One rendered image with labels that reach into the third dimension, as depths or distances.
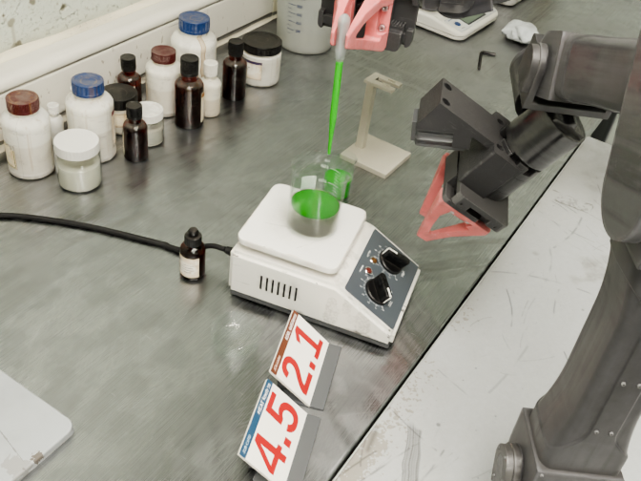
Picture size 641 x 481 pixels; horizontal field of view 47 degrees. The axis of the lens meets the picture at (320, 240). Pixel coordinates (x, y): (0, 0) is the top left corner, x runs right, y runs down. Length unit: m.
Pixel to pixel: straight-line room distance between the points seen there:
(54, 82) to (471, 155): 0.63
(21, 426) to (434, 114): 0.48
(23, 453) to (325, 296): 0.33
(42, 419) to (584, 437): 0.48
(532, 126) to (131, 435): 0.48
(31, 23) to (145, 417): 0.61
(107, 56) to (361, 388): 0.66
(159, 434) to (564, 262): 0.58
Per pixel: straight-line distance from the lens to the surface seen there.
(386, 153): 1.14
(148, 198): 1.02
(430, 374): 0.83
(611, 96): 0.57
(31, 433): 0.76
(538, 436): 0.60
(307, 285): 0.81
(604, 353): 0.53
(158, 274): 0.90
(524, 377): 0.87
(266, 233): 0.83
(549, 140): 0.72
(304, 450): 0.74
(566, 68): 0.65
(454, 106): 0.72
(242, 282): 0.85
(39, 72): 1.11
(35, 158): 1.04
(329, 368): 0.81
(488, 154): 0.73
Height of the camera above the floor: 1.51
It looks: 40 degrees down
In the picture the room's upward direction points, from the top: 9 degrees clockwise
